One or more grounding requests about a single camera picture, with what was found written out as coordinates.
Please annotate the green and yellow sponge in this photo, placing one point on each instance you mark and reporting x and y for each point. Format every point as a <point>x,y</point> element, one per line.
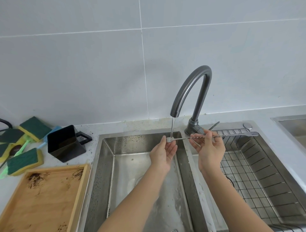
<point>12,135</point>
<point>24,162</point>
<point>4,151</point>
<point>34,128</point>

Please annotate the person's left forearm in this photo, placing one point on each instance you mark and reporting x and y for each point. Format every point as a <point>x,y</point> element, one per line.
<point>141,200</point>

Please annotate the metal sink drain strainer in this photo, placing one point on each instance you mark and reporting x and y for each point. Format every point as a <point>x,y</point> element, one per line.
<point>139,181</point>
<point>231,182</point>

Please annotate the person's left thumb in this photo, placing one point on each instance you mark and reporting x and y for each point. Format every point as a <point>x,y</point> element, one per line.
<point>163,143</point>

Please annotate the round metal sink cap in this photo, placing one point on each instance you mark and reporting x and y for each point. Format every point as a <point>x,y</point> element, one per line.
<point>247,125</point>

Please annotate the blue sponge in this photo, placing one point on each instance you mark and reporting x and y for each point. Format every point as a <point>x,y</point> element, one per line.
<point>49,137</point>

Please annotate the wooden tray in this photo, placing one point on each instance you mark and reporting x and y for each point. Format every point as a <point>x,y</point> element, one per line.
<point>45,200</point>

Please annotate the grey gooseneck faucet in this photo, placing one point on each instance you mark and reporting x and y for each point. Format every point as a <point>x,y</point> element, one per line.
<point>188,88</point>

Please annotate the person's right hand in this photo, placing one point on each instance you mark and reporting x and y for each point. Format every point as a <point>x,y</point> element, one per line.
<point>211,155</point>

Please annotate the person's right thumb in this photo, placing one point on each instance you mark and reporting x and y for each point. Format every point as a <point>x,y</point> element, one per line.
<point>195,144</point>

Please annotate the twisted metal bar spoon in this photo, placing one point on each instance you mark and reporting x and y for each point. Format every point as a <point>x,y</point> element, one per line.
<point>235,135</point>

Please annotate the person's left hand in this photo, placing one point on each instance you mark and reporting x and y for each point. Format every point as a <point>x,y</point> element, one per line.
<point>160,156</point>

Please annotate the stainless steel double sink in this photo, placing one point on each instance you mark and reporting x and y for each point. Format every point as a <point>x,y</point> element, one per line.
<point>124,167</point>

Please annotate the person's right forearm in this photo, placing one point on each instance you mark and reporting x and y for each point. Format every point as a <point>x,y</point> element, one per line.
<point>229,203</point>

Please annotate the stainless steel single sink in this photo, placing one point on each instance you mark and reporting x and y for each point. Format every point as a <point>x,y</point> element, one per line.
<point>292,129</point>

